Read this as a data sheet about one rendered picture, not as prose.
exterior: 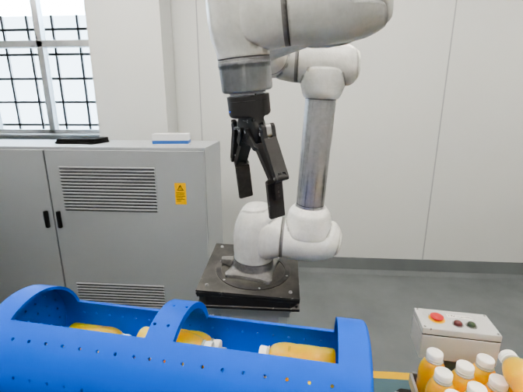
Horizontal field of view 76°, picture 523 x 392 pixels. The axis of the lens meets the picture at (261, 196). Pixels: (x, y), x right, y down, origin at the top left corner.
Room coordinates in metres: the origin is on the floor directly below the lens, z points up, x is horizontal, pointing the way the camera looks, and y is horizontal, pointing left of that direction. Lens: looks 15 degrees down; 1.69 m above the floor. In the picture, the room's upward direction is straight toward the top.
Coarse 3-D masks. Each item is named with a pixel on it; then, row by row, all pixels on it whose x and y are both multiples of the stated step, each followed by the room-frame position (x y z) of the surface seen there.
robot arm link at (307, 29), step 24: (288, 0) 0.54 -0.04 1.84; (312, 0) 0.53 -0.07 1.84; (336, 0) 0.53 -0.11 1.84; (360, 0) 0.53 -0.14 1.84; (384, 0) 0.54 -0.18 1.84; (288, 24) 0.55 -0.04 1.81; (312, 24) 0.54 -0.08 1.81; (336, 24) 0.54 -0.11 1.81; (360, 24) 0.55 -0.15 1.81; (384, 24) 0.56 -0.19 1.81; (288, 48) 0.81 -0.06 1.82
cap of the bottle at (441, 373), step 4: (436, 368) 0.67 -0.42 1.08; (440, 368) 0.68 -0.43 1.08; (444, 368) 0.67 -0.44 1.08; (436, 372) 0.66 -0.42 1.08; (440, 372) 0.66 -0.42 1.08; (444, 372) 0.66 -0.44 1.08; (448, 372) 0.66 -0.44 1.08; (436, 376) 0.66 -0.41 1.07; (440, 376) 0.65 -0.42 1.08; (444, 376) 0.65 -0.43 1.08; (448, 376) 0.65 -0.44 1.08; (452, 376) 0.65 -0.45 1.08; (440, 380) 0.65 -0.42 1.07; (444, 380) 0.64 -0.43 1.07; (448, 380) 0.64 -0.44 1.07
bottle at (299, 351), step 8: (280, 344) 0.69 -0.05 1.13; (288, 344) 0.69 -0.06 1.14; (296, 344) 0.70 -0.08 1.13; (272, 352) 0.68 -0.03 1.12; (280, 352) 0.67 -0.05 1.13; (288, 352) 0.67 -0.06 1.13; (296, 352) 0.67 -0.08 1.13; (304, 352) 0.67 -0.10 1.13; (312, 352) 0.66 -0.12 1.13; (320, 352) 0.66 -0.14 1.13; (328, 352) 0.66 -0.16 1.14; (320, 360) 0.65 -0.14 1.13; (328, 360) 0.65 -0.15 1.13
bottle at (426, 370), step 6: (426, 360) 0.73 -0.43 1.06; (420, 366) 0.73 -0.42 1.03; (426, 366) 0.72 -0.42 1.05; (432, 366) 0.71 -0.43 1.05; (444, 366) 0.72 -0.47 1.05; (420, 372) 0.73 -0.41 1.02; (426, 372) 0.71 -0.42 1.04; (432, 372) 0.71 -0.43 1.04; (420, 378) 0.72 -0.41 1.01; (426, 378) 0.71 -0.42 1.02; (420, 384) 0.72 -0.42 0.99; (420, 390) 0.72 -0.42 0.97
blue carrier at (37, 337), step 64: (0, 320) 0.68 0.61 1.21; (64, 320) 0.89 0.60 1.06; (128, 320) 0.86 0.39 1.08; (192, 320) 0.82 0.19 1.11; (256, 320) 0.79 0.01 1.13; (0, 384) 0.61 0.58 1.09; (64, 384) 0.58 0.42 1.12; (128, 384) 0.56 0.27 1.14; (192, 384) 0.54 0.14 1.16; (256, 384) 0.53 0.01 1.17; (320, 384) 0.52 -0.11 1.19
